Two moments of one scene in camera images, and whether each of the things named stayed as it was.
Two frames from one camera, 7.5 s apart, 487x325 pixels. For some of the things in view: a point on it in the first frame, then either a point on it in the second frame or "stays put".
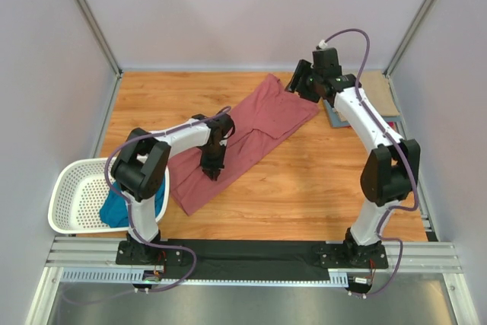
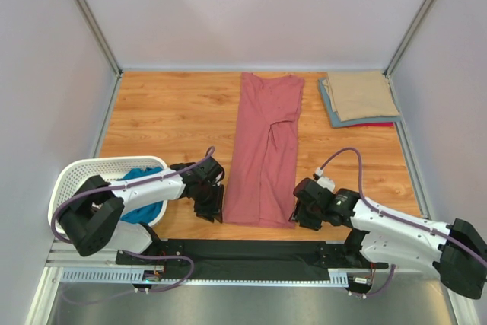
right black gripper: [300, 84] -> [304, 212]
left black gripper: [211, 163] -> [211, 201]
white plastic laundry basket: [77, 192] stays put
